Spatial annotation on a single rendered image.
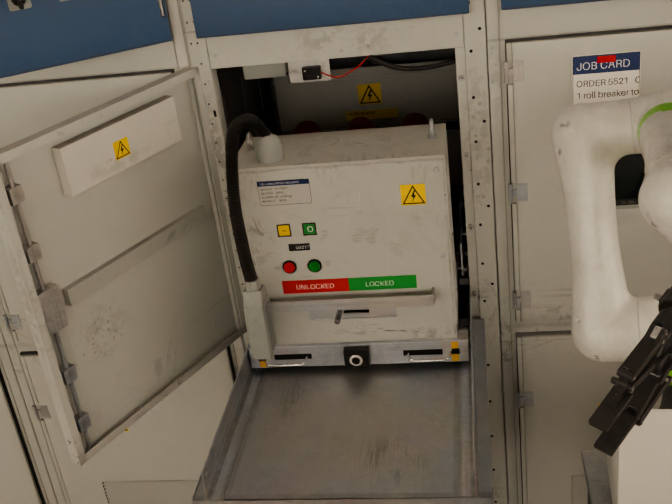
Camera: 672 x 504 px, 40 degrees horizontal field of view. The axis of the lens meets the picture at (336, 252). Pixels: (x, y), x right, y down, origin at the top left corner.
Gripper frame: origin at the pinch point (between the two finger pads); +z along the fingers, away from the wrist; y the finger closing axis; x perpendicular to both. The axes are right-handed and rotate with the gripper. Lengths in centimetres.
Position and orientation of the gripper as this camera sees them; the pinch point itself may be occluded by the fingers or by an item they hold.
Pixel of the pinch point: (611, 423)
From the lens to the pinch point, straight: 140.3
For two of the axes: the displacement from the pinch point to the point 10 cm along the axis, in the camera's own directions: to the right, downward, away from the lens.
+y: -3.1, -6.5, -7.0
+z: -6.4, 6.8, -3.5
